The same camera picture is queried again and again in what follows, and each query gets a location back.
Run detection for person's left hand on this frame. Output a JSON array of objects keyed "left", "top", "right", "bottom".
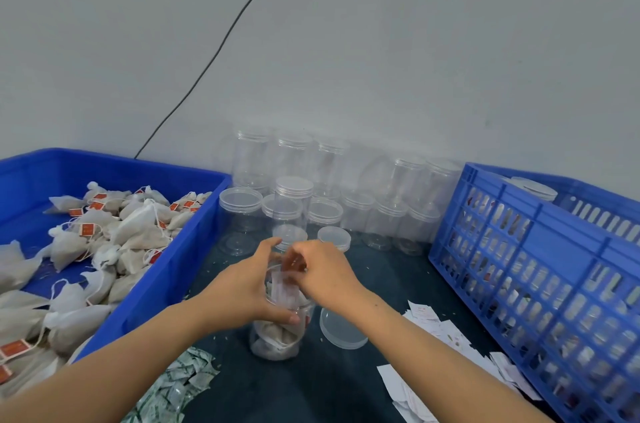
[{"left": 204, "top": 237, "right": 302, "bottom": 333}]

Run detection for person's right hand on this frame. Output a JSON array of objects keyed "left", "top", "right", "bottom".
[{"left": 281, "top": 240, "right": 372, "bottom": 312}]

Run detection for white paper slip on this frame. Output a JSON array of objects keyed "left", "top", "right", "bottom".
[{"left": 271, "top": 270, "right": 312, "bottom": 312}]

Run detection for clear plastic jar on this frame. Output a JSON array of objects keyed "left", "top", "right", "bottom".
[{"left": 249, "top": 258, "right": 317, "bottom": 362}]

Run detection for person's left forearm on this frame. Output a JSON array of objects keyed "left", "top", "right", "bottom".
[{"left": 0, "top": 285, "right": 236, "bottom": 423}]

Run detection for person's right forearm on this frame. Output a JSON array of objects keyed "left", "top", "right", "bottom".
[{"left": 345, "top": 288, "right": 553, "bottom": 423}]

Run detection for small bunch of tea bags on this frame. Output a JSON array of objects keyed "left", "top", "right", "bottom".
[{"left": 251, "top": 320, "right": 303, "bottom": 361}]

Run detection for clear round plastic lid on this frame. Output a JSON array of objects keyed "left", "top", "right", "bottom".
[{"left": 319, "top": 307, "right": 370, "bottom": 350}]

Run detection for group of empty clear jars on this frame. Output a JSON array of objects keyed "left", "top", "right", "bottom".
[{"left": 218, "top": 125, "right": 464, "bottom": 258}]

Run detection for blue plastic tray bin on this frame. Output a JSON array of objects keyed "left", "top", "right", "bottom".
[{"left": 0, "top": 148, "right": 233, "bottom": 366}]

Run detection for pile of green-white sachets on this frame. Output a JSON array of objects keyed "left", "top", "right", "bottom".
[{"left": 121, "top": 346, "right": 221, "bottom": 423}]

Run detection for scattered white paper slips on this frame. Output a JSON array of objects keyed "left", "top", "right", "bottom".
[{"left": 376, "top": 300, "right": 543, "bottom": 423}]

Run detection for pile of white tea bags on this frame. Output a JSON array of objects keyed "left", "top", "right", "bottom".
[{"left": 0, "top": 181, "right": 213, "bottom": 401}]

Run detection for blue slotted plastic crate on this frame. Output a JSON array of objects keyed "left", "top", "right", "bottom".
[{"left": 428, "top": 162, "right": 640, "bottom": 423}]

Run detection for filled jars with lids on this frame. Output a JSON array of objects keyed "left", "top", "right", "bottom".
[{"left": 450, "top": 176, "right": 640, "bottom": 413}]

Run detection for black cable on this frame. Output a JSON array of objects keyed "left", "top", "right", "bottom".
[{"left": 133, "top": 0, "right": 289, "bottom": 160}]

